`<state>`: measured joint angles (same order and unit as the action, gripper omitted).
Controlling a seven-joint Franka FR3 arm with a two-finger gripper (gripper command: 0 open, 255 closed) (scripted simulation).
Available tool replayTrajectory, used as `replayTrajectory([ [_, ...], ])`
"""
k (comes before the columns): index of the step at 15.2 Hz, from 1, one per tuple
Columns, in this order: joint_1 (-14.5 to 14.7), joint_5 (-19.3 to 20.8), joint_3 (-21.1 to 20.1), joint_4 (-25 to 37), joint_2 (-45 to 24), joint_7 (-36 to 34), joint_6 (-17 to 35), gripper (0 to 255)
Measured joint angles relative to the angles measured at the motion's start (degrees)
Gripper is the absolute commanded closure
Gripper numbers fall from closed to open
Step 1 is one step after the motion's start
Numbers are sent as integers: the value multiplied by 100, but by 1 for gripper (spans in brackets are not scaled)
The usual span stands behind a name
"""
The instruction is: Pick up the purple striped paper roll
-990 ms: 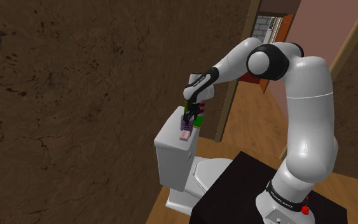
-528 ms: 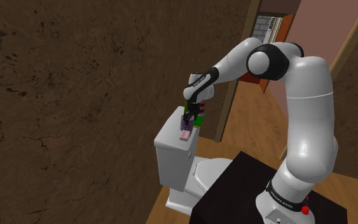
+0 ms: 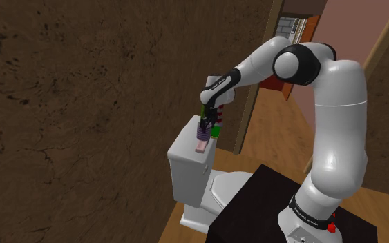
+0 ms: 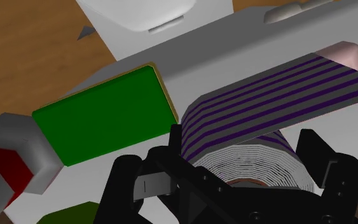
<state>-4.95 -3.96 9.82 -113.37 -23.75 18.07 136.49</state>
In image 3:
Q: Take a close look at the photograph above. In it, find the green box with striped figure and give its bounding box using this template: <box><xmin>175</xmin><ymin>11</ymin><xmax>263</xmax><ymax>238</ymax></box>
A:
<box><xmin>200</xmin><ymin>104</ymin><xmax>225</xmax><ymax>139</ymax></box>

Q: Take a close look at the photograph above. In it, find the purple ribbed cup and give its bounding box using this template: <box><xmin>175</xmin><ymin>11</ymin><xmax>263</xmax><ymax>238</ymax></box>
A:
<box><xmin>196</xmin><ymin>121</ymin><xmax>212</xmax><ymax>142</ymax></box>

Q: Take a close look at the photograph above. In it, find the pink flat block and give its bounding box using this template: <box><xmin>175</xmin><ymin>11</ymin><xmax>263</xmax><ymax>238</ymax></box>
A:
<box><xmin>194</xmin><ymin>138</ymin><xmax>209</xmax><ymax>154</ymax></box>

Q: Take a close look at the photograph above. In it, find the white toilet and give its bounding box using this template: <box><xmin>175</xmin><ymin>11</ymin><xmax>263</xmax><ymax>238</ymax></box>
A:
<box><xmin>167</xmin><ymin>115</ymin><xmax>254</xmax><ymax>235</ymax></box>

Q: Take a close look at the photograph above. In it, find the orange door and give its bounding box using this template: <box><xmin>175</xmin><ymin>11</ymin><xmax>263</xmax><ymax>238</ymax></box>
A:
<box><xmin>259</xmin><ymin>14</ymin><xmax>321</xmax><ymax>102</ymax></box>

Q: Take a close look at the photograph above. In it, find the black robot stand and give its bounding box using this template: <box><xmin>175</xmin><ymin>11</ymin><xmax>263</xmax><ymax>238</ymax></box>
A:
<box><xmin>205</xmin><ymin>164</ymin><xmax>378</xmax><ymax>243</ymax></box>

